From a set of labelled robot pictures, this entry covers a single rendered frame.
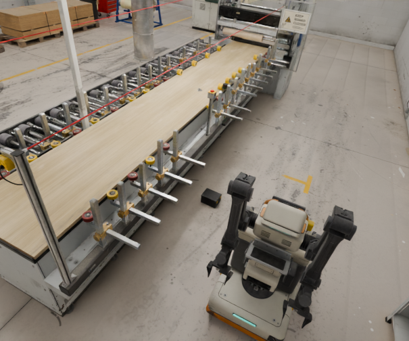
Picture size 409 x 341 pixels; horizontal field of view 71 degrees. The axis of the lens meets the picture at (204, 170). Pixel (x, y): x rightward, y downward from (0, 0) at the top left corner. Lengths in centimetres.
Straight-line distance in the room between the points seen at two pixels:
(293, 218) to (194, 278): 150
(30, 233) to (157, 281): 120
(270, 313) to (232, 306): 30
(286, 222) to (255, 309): 106
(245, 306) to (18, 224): 170
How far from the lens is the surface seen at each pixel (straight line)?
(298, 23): 580
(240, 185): 128
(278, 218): 158
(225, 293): 248
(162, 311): 271
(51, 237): 174
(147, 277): 286
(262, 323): 245
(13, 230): 223
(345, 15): 1212
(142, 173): 224
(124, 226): 231
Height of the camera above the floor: 246
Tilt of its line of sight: 39 degrees down
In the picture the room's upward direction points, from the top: 6 degrees clockwise
